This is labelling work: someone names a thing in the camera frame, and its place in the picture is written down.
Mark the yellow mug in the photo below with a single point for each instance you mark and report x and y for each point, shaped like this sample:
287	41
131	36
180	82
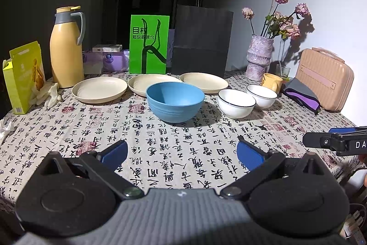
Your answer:
272	82

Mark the black paper bag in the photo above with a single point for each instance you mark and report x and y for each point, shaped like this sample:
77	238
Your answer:
201	40

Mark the purple tissue pack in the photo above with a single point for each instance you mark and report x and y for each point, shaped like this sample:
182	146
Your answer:
97	63

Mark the dried pink flowers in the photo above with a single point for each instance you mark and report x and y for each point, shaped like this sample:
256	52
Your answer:
277	24

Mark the calligraphy print tablecloth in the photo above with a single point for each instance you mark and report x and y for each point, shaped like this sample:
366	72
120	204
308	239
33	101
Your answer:
200	153

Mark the person's hand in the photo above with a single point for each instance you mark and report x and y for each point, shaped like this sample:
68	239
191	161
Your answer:
362	158

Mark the green paper bag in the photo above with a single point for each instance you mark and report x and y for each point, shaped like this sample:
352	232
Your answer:
148	44

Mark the white bowl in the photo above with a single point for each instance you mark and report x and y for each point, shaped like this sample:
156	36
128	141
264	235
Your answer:
264	97
235	104

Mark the purple textured vase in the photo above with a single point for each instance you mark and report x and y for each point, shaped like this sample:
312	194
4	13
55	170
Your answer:
258	57

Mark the white bowl near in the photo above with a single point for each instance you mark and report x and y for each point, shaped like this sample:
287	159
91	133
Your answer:
235	104

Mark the yellow thermos jug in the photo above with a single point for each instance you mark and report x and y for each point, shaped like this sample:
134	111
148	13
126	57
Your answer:
66	46

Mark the yellow snack box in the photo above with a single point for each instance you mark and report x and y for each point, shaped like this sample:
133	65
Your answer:
24	76

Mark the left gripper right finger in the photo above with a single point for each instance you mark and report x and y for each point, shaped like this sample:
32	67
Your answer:
262	166

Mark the crumpled white tissue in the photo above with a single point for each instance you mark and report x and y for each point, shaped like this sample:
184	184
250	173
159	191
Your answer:
5	130

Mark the white rubber glove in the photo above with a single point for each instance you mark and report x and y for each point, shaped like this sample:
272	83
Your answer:
47	95

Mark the cream plate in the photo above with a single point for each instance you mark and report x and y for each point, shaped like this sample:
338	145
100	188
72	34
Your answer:
99	90
208	83
138	84

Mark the clear drinking glass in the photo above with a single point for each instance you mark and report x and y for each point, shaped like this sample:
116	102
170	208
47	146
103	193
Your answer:
282	71

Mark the white bowl far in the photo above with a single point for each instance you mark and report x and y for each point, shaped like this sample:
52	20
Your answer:
264	97

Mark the blue bowl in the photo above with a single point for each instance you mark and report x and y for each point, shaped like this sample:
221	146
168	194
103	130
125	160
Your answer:
174	102

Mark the small white box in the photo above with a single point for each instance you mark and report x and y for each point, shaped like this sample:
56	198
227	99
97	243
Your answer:
107	48

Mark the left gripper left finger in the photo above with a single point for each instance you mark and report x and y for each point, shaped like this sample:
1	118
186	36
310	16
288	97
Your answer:
100	167

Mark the pink mini suitcase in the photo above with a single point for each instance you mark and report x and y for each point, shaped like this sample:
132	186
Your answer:
327	76

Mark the grey purple cloth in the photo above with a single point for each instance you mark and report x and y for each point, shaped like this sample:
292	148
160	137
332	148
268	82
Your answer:
302	95

